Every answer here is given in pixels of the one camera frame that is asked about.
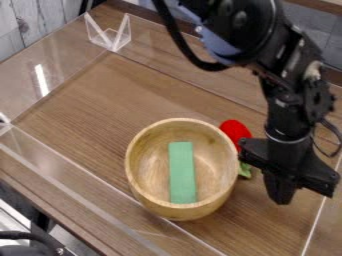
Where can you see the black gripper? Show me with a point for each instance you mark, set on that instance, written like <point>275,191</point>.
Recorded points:
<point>291,167</point>

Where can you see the wooden bowl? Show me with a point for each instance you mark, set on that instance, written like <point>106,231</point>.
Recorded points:
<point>148,170</point>

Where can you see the red plush strawberry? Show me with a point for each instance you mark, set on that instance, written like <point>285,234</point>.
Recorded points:
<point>236,130</point>

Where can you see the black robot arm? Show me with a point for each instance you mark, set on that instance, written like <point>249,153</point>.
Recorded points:
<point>248,33</point>

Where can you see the green rectangular block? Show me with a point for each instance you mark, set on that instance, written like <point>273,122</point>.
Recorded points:
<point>182,173</point>

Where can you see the clear acrylic enclosure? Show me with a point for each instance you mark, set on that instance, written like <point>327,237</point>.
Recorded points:
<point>77,102</point>

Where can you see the black metal bracket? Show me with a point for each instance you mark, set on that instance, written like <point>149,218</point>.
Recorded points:
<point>46,242</point>

